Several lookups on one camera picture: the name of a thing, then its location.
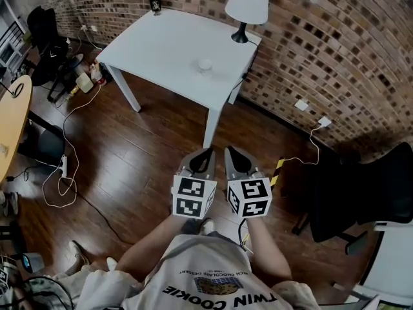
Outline white charger cable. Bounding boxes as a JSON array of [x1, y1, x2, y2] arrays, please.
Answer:
[[285, 126, 323, 166]]

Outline white cabinet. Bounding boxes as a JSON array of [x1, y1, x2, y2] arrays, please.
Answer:
[[351, 221, 413, 310]]

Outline white power strip with cable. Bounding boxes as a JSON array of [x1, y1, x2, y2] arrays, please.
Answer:
[[41, 84, 103, 209]]

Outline person's grey trousers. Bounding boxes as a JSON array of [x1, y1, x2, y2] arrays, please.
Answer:
[[180, 218, 227, 238]]

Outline white square table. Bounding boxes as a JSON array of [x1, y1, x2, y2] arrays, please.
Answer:
[[96, 8, 263, 150]]

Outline person's left forearm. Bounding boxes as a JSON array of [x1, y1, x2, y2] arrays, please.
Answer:
[[116, 216, 194, 279]]

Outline white shade table lamp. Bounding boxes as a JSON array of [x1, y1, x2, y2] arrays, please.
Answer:
[[224, 0, 270, 43]]

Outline white plastic canister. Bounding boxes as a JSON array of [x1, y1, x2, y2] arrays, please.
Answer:
[[76, 73, 94, 94]]

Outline yellow black striped tape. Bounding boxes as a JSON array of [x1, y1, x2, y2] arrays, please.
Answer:
[[269, 158, 287, 187]]

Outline black office chair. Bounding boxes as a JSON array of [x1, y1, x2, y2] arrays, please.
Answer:
[[292, 142, 413, 254], [26, 6, 85, 102]]

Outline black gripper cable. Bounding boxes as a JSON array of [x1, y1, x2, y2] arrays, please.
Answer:
[[237, 220, 256, 254]]

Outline white and red snack bag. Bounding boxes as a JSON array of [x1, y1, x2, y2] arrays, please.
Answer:
[[90, 63, 106, 85]]

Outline black lamp cable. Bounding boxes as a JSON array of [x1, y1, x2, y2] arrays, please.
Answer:
[[240, 39, 261, 80]]

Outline black floor cable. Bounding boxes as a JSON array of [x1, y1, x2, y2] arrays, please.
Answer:
[[74, 191, 133, 245]]

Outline black table pedestal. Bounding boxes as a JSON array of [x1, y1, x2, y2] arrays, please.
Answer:
[[17, 110, 67, 166]]

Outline round wooden table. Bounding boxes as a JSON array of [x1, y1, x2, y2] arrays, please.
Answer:
[[0, 74, 33, 184]]

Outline person's white printed t-shirt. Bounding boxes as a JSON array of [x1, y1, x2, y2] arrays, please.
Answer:
[[76, 234, 320, 310]]

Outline black patterned tumbler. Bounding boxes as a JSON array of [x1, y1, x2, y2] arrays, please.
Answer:
[[146, 0, 164, 16]]

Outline grey device with blue light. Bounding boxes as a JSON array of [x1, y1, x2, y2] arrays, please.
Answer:
[[21, 253, 45, 274]]

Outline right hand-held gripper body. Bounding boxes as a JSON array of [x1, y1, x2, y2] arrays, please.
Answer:
[[226, 169, 272, 220]]

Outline person's right forearm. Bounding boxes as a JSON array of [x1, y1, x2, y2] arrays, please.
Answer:
[[247, 216, 293, 290]]

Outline black ring base stand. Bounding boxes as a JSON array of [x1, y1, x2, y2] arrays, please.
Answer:
[[0, 81, 25, 99]]

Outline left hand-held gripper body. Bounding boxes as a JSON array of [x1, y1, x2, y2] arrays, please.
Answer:
[[170, 167, 217, 221]]

